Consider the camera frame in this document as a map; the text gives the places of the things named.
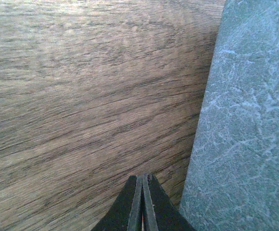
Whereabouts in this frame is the green glasses case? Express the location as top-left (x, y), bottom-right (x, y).
top-left (180, 0), bottom-right (279, 231)

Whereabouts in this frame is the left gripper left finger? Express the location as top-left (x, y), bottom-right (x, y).
top-left (92, 176), bottom-right (142, 231)

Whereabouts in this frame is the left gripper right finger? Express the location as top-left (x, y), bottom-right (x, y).
top-left (143, 174), bottom-right (195, 231)

